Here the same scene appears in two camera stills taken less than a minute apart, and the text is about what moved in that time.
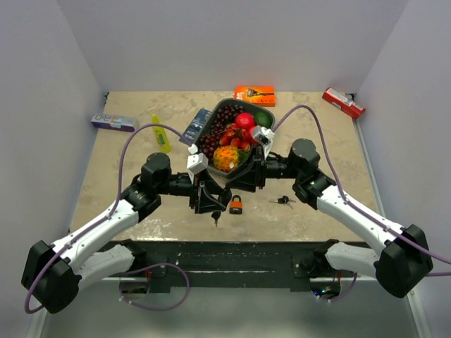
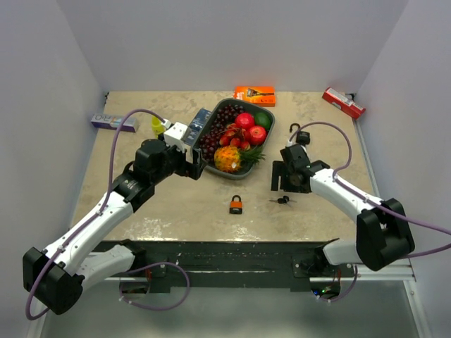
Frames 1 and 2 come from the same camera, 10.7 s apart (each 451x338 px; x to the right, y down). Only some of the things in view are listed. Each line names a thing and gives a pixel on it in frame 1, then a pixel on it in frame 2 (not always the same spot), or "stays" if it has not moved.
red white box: (343, 103) stays
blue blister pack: (194, 128) stays
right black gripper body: (261, 172) -> (287, 182)
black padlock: (226, 193) -> (302, 137)
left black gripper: (206, 201) -> (192, 170)
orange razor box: (263, 96) stays
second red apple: (244, 120) stays
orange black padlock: (236, 206) stays
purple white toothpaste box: (114, 122) stays
